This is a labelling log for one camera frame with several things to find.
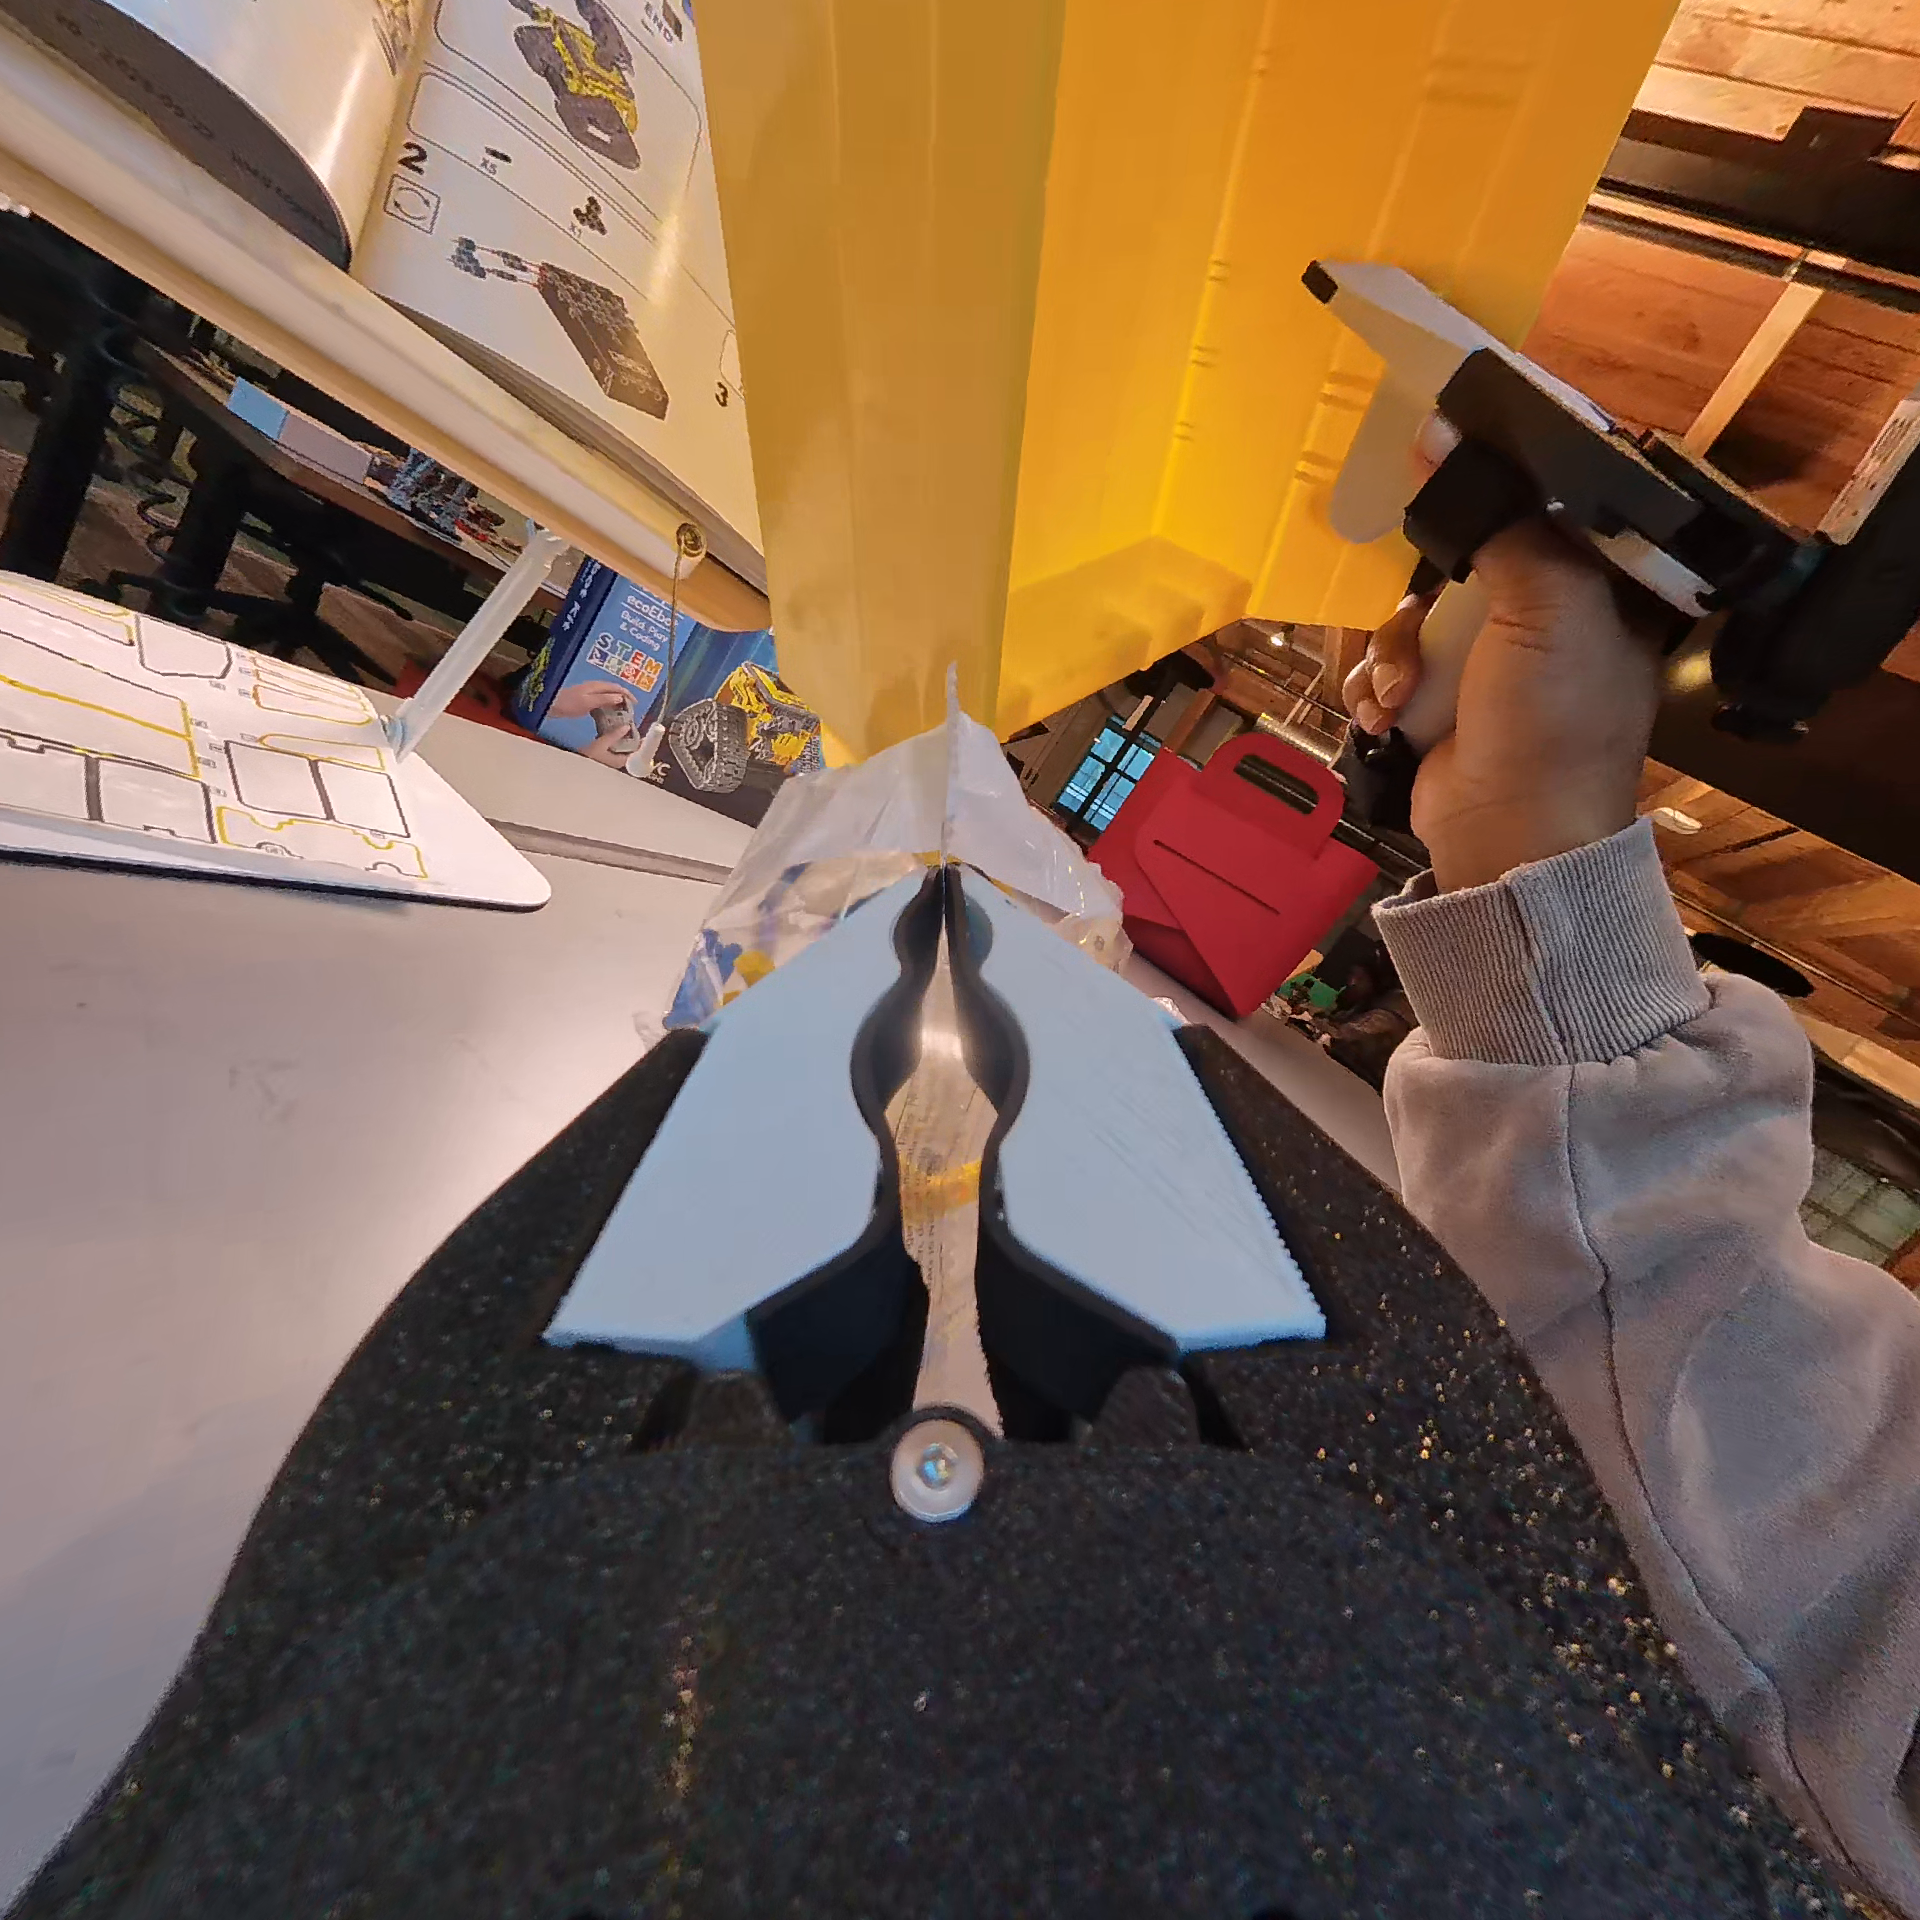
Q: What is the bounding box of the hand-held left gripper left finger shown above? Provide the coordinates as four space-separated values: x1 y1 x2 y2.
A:
543 871 951 1414

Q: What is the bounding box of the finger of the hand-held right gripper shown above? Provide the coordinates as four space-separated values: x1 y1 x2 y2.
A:
1302 262 1518 543

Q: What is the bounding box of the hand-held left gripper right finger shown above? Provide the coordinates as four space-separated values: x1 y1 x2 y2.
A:
952 871 1328 1425

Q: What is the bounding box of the yellow plastic bin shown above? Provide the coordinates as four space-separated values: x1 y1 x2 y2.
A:
691 0 1681 767

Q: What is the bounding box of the large clear plastic bag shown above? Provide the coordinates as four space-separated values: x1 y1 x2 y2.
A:
660 666 1134 1432

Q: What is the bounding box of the white sticker sheet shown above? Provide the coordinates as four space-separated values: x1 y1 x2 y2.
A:
0 576 436 886

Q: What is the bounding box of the person's right forearm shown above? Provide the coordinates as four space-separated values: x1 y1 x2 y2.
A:
1372 816 1920 1875

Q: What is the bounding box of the grey desk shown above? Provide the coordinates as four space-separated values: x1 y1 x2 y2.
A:
0 710 1403 1862

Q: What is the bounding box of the person's right hand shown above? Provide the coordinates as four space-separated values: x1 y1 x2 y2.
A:
1340 517 1667 896

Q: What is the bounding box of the red tote bag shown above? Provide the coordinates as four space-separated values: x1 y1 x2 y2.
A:
1087 728 1383 1022

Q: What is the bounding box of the blue robot kit box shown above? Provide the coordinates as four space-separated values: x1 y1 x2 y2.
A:
509 554 828 826

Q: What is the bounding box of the small pale blue box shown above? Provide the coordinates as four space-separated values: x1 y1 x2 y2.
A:
224 374 376 481

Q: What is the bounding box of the instruction manual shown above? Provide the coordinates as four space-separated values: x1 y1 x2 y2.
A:
0 0 768 558

